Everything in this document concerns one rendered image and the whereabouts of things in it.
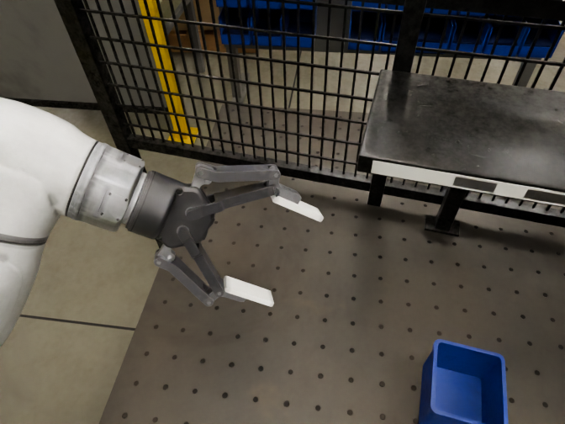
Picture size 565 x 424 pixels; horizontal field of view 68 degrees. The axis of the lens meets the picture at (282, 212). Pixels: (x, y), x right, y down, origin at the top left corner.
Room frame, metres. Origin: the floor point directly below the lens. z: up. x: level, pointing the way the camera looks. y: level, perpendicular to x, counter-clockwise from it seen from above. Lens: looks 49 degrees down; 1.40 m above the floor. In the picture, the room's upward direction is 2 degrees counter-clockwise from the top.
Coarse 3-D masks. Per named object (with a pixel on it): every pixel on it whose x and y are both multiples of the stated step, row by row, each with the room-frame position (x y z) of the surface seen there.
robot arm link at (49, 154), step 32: (0, 128) 0.32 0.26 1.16; (32, 128) 0.33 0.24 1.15; (64, 128) 0.35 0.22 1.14; (0, 160) 0.30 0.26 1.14; (32, 160) 0.31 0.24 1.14; (64, 160) 0.32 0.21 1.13; (0, 192) 0.28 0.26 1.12; (32, 192) 0.29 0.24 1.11; (64, 192) 0.30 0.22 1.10; (0, 224) 0.26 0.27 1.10; (32, 224) 0.27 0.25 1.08
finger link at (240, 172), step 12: (204, 168) 0.35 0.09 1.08; (216, 168) 0.36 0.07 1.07; (228, 168) 0.36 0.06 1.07; (240, 168) 0.36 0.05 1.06; (252, 168) 0.36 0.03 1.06; (264, 168) 0.36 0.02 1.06; (216, 180) 0.34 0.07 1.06; (228, 180) 0.35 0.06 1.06; (240, 180) 0.35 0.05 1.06; (252, 180) 0.35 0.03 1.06; (264, 180) 0.35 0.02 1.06
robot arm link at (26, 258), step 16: (0, 256) 0.24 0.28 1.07; (16, 256) 0.25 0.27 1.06; (32, 256) 0.26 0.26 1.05; (0, 272) 0.23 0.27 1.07; (16, 272) 0.24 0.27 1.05; (32, 272) 0.25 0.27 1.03; (0, 288) 0.22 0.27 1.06; (16, 288) 0.23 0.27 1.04; (0, 304) 0.21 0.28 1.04; (16, 304) 0.22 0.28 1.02; (0, 320) 0.20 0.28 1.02; (16, 320) 0.22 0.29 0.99; (0, 336) 0.20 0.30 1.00
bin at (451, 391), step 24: (432, 360) 0.23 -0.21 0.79; (456, 360) 0.25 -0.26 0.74; (480, 360) 0.24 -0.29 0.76; (432, 384) 0.20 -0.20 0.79; (456, 384) 0.22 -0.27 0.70; (480, 384) 0.22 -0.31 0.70; (504, 384) 0.19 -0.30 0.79; (432, 408) 0.16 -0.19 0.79; (456, 408) 0.19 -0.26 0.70; (480, 408) 0.19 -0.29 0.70; (504, 408) 0.16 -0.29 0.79
